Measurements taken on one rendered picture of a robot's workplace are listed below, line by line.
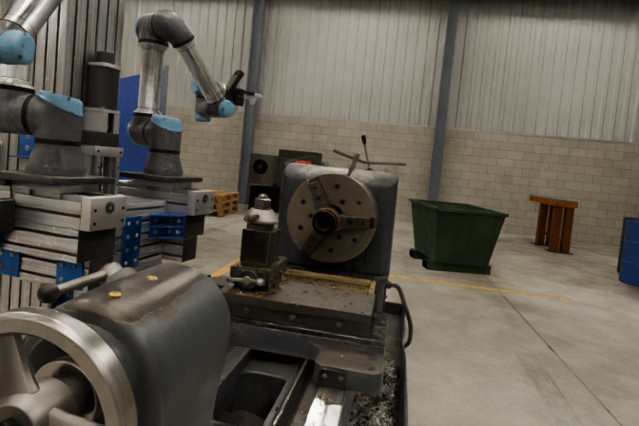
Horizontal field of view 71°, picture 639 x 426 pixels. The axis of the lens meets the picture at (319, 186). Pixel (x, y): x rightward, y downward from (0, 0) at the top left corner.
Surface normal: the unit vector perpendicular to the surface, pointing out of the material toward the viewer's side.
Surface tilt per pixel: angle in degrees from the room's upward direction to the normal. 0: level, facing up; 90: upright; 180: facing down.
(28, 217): 90
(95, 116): 90
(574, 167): 90
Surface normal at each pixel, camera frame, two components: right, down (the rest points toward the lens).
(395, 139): -0.15, 0.04
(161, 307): 0.66, -0.73
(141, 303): 0.47, -0.86
